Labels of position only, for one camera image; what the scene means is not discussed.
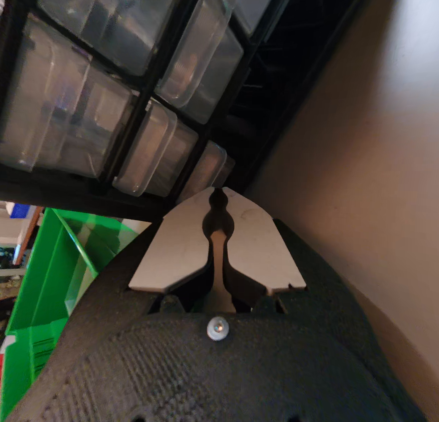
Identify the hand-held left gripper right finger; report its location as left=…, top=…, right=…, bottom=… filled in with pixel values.
left=222, top=187, right=307, bottom=310

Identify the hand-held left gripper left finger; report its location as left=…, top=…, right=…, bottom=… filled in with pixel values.
left=128, top=187, right=215, bottom=313

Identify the small clear plastic drawer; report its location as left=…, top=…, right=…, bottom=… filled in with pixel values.
left=55, top=209, right=139, bottom=314
left=154, top=0, right=245, bottom=124
left=176, top=140, right=236, bottom=204
left=112, top=99, right=200, bottom=198
left=219, top=0, right=282, bottom=35

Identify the green plastic bin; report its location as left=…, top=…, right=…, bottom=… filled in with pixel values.
left=0, top=207, right=152, bottom=420

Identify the black drawer cabinet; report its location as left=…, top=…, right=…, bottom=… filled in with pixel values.
left=0, top=0, right=374, bottom=223

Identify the beige desk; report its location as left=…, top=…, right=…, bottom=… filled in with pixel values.
left=245, top=0, right=439, bottom=422

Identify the brown wooden board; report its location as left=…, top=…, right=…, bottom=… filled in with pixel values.
left=13, top=206, right=44, bottom=265

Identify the large clear plastic drawer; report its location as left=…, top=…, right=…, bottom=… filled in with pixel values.
left=37, top=0, right=184, bottom=76
left=0, top=13, right=135, bottom=179

